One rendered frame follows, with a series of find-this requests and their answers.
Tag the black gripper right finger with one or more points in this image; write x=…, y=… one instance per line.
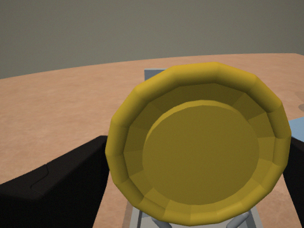
x=294, y=176

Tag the yellow plate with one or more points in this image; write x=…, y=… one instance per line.
x=198, y=144

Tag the light blue flat slab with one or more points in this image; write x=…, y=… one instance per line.
x=297, y=128

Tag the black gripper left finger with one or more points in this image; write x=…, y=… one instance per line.
x=64, y=193

